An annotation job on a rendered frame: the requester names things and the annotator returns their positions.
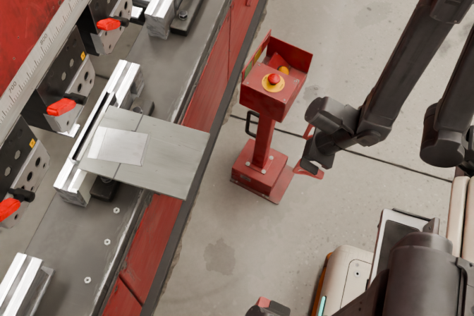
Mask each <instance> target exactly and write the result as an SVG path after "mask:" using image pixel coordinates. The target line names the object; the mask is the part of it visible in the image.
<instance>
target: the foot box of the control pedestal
mask: <svg viewBox="0 0 474 316"><path fill-rule="evenodd" d="M254 147H255V140H253V139H252V138H249V140H248V141H247V143H246V144H245V147H244V148H243V150H242V151H241V153H240V154H239V156H238V158H237V160H236V161H235V163H234V165H233V166H232V170H231V178H230V182H232V183H235V184H236V185H238V186H240V187H242V188H245V189H246V190H249V191H250V192H252V193H254V194H256V195H259V196H260V197H262V198H264V199H266V200H269V201H270V202H273V203H274V204H276V205H278V204H279V203H280V201H281V199H282V197H283V195H284V193H285V192H286V189H287V188H288V185H289V183H290V182H291V179H292V178H293V176H294V174H295V173H293V172H292V171H293V169H294V168H293V167H291V166H289V165H287V164H286V163H287V159H288V156H286V155H285V154H282V153H280V152H278V151H276V150H274V149H272V148H270V149H269V154H270V155H272V156H273V157H274V159H273V160H272V163H271V164H270V166H269V168H268V170H267V172H266V173H265V175H264V174H261V173H260V172H258V171H256V170H254V169H251V168H250V167H248V166H246V165H245V163H246V162H247V160H248V158H249V156H250V155H251V153H252V151H253V150H254Z"/></svg>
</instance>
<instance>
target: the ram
mask: <svg viewBox="0 0 474 316"><path fill-rule="evenodd" d="M64 1H65V0H0V100H1V98H2V97H3V95H4V94H5V92H6V91H7V89H8V88H9V86H10V85H11V83H12V82H13V80H14V78H15V77H16V76H17V74H18V72H19V71H20V69H21V68H22V66H23V64H24V63H25V62H26V60H27V59H28V57H29V55H30V54H31V53H32V50H33V49H34V48H35V46H36V45H37V43H38V42H39V40H40V39H41V37H42V36H43V34H44V32H45V31H46V29H47V28H48V27H49V25H50V23H51V22H52V21H53V19H54V17H55V15H56V14H57V13H58V11H59V9H60V8H61V7H62V5H63V3H64ZM88 2H89V0H79V1H78V3H77V4H76V6H75V8H74V9H73V10H72V12H71V14H70V15H69V17H68V19H67V20H66V22H65V23H64V24H63V27H62V28H61V29H60V31H59V33H58V35H57V36H56V37H55V39H54V41H53V42H52V44H51V45H50V47H49V48H48V50H47V52H46V54H45V55H44V56H43V58H42V60H41V61H40V63H39V64H38V66H37V67H36V69H35V71H34V72H33V74H32V75H31V77H30V79H29V80H28V82H27V83H26V85H25V87H24V88H23V90H22V91H21V93H20V94H19V96H18V98H17V99H16V101H15V102H14V104H13V106H12V107H11V109H10V110H9V112H8V113H7V115H6V117H5V118H4V120H3V121H2V123H1V125H0V145H1V143H2V142H3V140H4V138H5V137H6V135H7V133H8V132H9V130H10V129H11V127H12V125H13V124H14V122H15V120H16V119H17V118H18V115H19V114H20V112H21V111H22V109H23V107H24V106H25V104H26V103H27V101H28V100H29V98H30V96H31V94H32V93H33V91H34V90H35V88H36V87H37V85H38V83H39V81H40V80H41V79H42V76H43V75H44V73H45V72H46V70H47V69H48V67H49V65H50V64H51V62H52V61H53V59H54V57H55V56H56V54H57V52H58V51H59V49H60V48H61V46H62V44H63V43H64V41H65V39H66V38H67V36H68V34H69V33H70V31H71V30H72V28H73V26H74V25H75V23H76V22H77V20H78V19H79V17H80V15H81V13H82V12H83V10H84V9H85V7H86V6H87V4H88Z"/></svg>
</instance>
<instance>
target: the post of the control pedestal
mask: <svg viewBox="0 0 474 316"><path fill-rule="evenodd" d="M275 123H276V121H275V120H273V119H271V118H269V117H266V116H264V115H262V114H260V116H259V121H258V126H257V134H256V139H255V147H254V152H253V160H252V163H254V164H256V165H258V166H260V167H263V166H264V165H265V162H266V161H267V158H268V154H269V149H270V145H271V141H272V136H273V132H274V127H275Z"/></svg>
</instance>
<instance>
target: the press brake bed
mask: <svg viewBox="0 0 474 316"><path fill-rule="evenodd" d="M245 3H246V0H229V1H228V3H227V5H226V8H225V10H224V13H223V15H222V17H221V20H220V22H219V24H218V27H217V30H216V32H215V34H214V36H213V39H212V41H211V44H210V46H209V49H208V50H207V53H206V55H205V58H204V61H203V62H202V65H201V67H200V70H199V72H198V75H197V77H196V79H195V82H194V84H193V87H192V89H191V91H190V94H189V96H188V98H187V101H186V104H185V106H184V108H183V111H182V113H181V115H180V118H179V120H178V123H177V124H178V125H181V126H185V127H189V128H193V129H196V130H201V131H203V132H206V133H210V137H209V140H208V142H207V146H206V148H205V151H204V153H203V156H202V159H201V161H200V164H199V167H198V169H197V172H196V175H195V178H194V180H193V183H192V186H191V188H190V191H189V194H188V196H187V199H186V201H183V200H179V199H176V198H174V197H169V196H167V195H162V194H161V195H157V194H154V193H153V191H150V190H149V192H148V194H147V197H146V198H145V201H144V203H143V206H142V209H141V210H140V213H139V215H138V218H137V220H136V223H135V226H134V227H133V230H132V232H131V234H130V237H129V239H128V242H127V244H126V247H125V249H124V251H123V254H122V256H121V259H120V261H119V263H118V266H117V268H116V271H115V272H114V275H113V278H112V280H111V283H110V285H109V287H108V289H107V292H106V294H105V297H104V300H103V301H102V304H101V306H100V308H99V311H98V313H97V316H153V314H154V311H155V308H156V306H157V302H158V300H159V297H160V294H161V292H162V289H163V286H164V283H165V281H166V277H167V275H168V273H169V270H170V267H171V263H172V262H173V259H174V255H175V254H176V250H177V247H178V244H179V242H180V239H181V236H182V234H183V230H184V228H185V226H186V223H187V220H188V217H189V215H190V211H191V209H192V207H193V203H194V201H195V198H196V195H197V193H198V190H199V187H200V184H201V182H202V179H203V176H204V174H205V171H206V168H207V165H208V163H209V159H210V157H211V155H212V151H213V149H214V146H215V143H216V141H217V138H218V135H219V132H220V130H221V126H222V123H223V122H224V118H225V115H226V112H227V110H228V107H229V104H230V102H231V98H232V97H233V93H234V90H235V89H236V85H237V83H238V79H239V77H240V74H241V71H242V69H243V66H244V63H245V60H246V58H247V55H248V52H249V50H250V46H251V44H252V42H253V38H254V36H255V33H256V30H257V27H258V25H259V22H260V19H261V17H262V14H263V11H264V9H265V6H266V3H267V0H253V1H252V3H251V6H250V7H249V6H246V5H245Z"/></svg>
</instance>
